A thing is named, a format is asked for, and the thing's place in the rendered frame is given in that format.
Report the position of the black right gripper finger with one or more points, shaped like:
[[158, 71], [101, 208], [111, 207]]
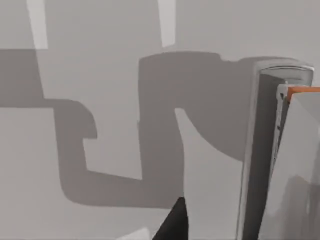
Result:
[[176, 222]]

